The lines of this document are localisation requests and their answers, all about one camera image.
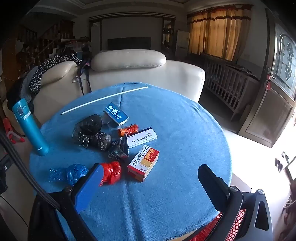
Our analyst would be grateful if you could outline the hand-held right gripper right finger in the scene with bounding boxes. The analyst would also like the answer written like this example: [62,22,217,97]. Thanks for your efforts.
[198,164,277,241]

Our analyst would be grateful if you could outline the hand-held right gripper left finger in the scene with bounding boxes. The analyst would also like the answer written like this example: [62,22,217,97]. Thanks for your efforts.
[58,163,105,241]

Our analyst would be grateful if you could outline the red mesh basket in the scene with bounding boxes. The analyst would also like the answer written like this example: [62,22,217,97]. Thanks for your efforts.
[192,208,246,241]

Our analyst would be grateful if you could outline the blue toothpaste box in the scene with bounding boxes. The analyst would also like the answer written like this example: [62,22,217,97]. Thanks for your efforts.
[103,102,130,126]

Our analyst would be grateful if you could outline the blue plastic bag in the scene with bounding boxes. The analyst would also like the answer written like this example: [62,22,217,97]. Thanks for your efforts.
[48,164,89,186]

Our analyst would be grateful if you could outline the red plastic bag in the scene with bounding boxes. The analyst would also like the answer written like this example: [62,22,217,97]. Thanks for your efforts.
[99,161,122,187]

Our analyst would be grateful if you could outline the dark snack wrapper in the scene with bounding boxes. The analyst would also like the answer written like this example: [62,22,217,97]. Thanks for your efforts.
[107,136,130,161]

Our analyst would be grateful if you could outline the black plastic bag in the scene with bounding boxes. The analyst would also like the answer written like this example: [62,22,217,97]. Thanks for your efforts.
[73,114,103,139]
[77,131,113,151]

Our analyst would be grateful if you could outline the red yellow medicine box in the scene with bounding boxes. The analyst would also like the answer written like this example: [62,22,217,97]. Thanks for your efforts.
[127,146,160,182]

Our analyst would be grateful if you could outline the orange candy wrapper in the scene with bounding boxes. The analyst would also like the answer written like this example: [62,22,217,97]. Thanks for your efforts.
[118,124,139,137]

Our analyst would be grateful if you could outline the blue tablecloth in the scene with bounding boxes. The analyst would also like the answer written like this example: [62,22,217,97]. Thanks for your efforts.
[29,82,233,241]

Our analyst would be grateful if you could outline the white blue medicine box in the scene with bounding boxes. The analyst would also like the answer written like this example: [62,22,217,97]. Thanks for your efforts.
[126,127,158,149]

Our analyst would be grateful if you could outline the teal thermos bottle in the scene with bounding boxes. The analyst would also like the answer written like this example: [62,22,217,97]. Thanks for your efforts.
[12,98,50,156]

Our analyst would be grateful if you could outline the brown glass panel door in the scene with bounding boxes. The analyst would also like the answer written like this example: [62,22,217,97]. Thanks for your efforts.
[238,9,296,149]

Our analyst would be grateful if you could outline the white thin stick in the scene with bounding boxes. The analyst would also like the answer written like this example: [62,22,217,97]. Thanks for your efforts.
[61,86,148,115]

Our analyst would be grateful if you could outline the red plastic toy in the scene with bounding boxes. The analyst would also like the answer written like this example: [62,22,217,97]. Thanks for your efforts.
[3,118,25,143]

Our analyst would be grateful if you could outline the wooden baby crib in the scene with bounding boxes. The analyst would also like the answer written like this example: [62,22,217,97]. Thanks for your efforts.
[200,53,259,121]

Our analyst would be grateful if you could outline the grey dark clothes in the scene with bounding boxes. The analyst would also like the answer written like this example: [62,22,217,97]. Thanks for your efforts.
[7,66,40,114]

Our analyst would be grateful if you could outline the red door tassel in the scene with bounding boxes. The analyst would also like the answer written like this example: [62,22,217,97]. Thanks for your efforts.
[265,67,273,90]

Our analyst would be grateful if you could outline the cream leather sofa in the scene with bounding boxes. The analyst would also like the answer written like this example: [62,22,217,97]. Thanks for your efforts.
[32,49,206,130]

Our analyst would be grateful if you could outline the black white patterned cloth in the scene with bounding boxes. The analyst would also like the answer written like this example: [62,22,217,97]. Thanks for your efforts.
[29,54,82,95]

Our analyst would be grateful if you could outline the white standing air conditioner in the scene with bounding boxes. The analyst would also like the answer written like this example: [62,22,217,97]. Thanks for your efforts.
[175,30,190,56]

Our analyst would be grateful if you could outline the black television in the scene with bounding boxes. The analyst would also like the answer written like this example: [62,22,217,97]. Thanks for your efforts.
[107,37,151,50]

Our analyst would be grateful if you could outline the wooden staircase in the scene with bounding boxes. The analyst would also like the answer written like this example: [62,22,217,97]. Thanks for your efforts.
[14,20,74,72]

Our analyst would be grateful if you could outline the orange curtains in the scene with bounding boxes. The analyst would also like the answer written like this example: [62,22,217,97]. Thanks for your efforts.
[187,7,251,62]

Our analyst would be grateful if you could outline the dark display shelf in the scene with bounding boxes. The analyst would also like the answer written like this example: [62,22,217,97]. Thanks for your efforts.
[162,20,175,49]

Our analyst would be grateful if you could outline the black braided cable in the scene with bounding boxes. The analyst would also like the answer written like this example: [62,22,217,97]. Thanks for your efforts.
[0,131,61,209]

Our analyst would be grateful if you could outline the black bag strap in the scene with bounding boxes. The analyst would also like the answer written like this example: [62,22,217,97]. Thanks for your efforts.
[76,58,92,96]

